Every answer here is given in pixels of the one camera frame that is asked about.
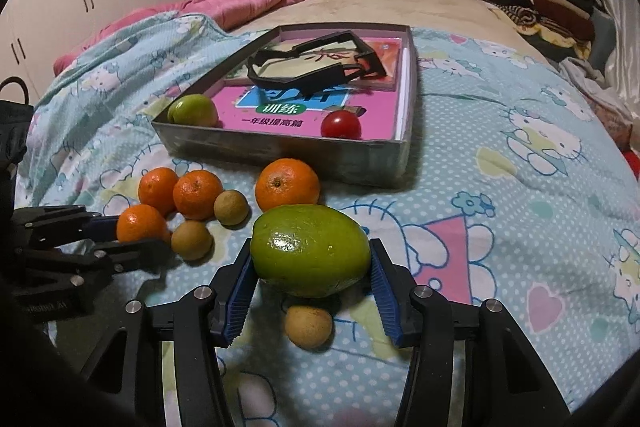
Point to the small orange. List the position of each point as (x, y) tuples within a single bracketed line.
[(158, 191), (141, 224), (197, 194)]

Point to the pink workbook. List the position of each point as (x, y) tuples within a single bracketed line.
[(290, 117)]

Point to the black plastic frame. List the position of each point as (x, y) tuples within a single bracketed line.
[(370, 54)]

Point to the beige bed sheet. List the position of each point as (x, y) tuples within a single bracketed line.
[(400, 7)]

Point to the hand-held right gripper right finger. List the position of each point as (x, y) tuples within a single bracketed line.
[(384, 294)]

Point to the red cloth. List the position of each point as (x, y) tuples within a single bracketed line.
[(632, 164)]

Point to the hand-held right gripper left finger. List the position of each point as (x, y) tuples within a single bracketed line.
[(239, 294)]

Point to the floral fabric bag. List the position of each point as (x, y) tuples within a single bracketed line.
[(607, 117)]

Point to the small green fruit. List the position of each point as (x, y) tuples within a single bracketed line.
[(192, 109)]

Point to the cartoon cat printed blanket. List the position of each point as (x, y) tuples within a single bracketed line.
[(500, 187)]

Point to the red tomato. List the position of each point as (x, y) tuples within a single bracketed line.
[(340, 125)]

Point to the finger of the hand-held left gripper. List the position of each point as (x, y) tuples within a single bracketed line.
[(100, 227), (140, 254)]

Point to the beige and pink picture book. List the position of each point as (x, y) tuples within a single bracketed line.
[(385, 57)]

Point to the grey cardboard box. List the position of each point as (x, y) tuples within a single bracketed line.
[(280, 154)]

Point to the large orange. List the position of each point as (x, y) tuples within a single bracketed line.
[(287, 187)]

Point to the brown kiwi fruit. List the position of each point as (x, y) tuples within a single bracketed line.
[(231, 207)]

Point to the grey cushion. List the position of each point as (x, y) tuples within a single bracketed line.
[(602, 34)]

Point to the large green mango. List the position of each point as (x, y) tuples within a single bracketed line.
[(310, 252)]

